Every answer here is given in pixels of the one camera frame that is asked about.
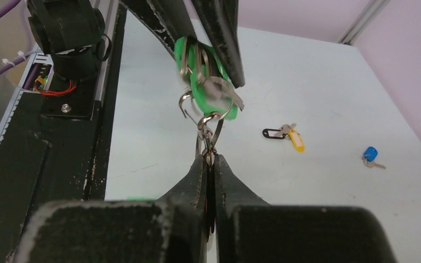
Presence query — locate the key with blue tag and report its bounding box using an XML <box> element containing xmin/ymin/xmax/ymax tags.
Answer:
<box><xmin>361</xmin><ymin>146</ymin><xmax>386</xmax><ymax>169</ymax></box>

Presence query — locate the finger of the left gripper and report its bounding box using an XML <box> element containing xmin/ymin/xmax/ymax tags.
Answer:
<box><xmin>192</xmin><ymin>0</ymin><xmax>246</xmax><ymax>88</ymax></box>
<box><xmin>120</xmin><ymin>0</ymin><xmax>196</xmax><ymax>55</ymax></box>

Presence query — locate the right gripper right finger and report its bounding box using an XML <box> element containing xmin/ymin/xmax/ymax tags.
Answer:
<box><xmin>213</xmin><ymin>155</ymin><xmax>396</xmax><ymax>262</ymax></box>

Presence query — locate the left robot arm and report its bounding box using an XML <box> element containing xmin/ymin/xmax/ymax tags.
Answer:
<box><xmin>27</xmin><ymin>1</ymin><xmax>245</xmax><ymax>88</ymax></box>

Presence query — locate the large metal keyring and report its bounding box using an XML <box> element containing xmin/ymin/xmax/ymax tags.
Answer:
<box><xmin>179</xmin><ymin>90</ymin><xmax>235</xmax><ymax>166</ymax></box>

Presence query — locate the key with yellow tag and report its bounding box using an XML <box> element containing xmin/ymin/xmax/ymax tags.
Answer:
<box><xmin>274</xmin><ymin>123</ymin><xmax>305</xmax><ymax>152</ymax></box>

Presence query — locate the black key tag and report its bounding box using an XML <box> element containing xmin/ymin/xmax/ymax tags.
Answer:
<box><xmin>262</xmin><ymin>128</ymin><xmax>287</xmax><ymax>140</ymax></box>

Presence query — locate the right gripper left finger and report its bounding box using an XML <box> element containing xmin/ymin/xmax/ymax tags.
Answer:
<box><xmin>14</xmin><ymin>156</ymin><xmax>207</xmax><ymax>262</ymax></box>

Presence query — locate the right aluminium frame post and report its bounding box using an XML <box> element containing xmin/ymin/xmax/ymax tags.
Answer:
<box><xmin>338</xmin><ymin>0</ymin><xmax>390</xmax><ymax>45</ymax></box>

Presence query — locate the white slotted cable duct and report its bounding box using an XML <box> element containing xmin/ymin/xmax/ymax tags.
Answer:
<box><xmin>0</xmin><ymin>52</ymin><xmax>53</xmax><ymax>145</ymax></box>

